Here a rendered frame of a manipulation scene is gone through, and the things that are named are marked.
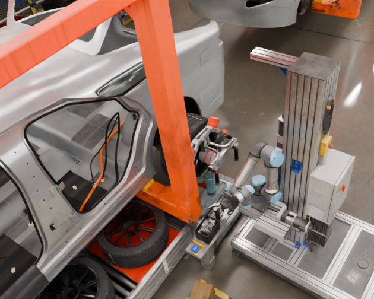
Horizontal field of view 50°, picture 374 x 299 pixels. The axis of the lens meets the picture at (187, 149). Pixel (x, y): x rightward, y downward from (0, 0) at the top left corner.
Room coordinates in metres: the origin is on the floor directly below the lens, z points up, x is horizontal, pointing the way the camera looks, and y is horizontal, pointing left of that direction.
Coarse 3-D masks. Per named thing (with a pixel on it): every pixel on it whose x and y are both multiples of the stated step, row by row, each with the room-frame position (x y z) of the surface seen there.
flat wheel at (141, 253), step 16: (128, 208) 2.54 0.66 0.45; (144, 208) 2.50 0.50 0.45; (112, 224) 2.43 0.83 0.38; (160, 224) 2.24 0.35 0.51; (128, 240) 2.15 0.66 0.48; (144, 240) 2.10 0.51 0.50; (160, 240) 2.11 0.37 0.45; (112, 256) 2.03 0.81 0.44; (128, 256) 1.98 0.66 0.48; (144, 256) 1.99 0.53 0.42
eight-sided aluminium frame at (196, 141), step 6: (210, 126) 2.76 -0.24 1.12; (204, 132) 2.73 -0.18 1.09; (216, 132) 2.79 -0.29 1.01; (198, 138) 2.66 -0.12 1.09; (204, 138) 2.65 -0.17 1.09; (216, 138) 2.87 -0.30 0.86; (192, 144) 2.59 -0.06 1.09; (198, 144) 2.58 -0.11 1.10; (222, 144) 2.85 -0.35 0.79; (222, 150) 2.84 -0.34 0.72; (204, 174) 2.67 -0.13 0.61; (198, 180) 2.53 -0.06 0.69; (204, 180) 2.59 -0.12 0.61
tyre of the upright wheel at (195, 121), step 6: (186, 114) 2.94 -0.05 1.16; (192, 114) 2.95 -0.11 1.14; (192, 120) 2.82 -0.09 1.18; (198, 120) 2.81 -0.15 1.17; (204, 120) 2.82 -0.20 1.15; (192, 126) 2.73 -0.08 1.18; (198, 126) 2.74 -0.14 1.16; (204, 126) 2.80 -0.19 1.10; (192, 132) 2.67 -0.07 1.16; (192, 138) 2.66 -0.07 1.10; (162, 150) 2.65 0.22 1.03; (162, 156) 2.63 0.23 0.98; (162, 162) 2.61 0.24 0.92; (162, 168) 2.61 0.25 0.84; (168, 174) 2.59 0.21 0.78
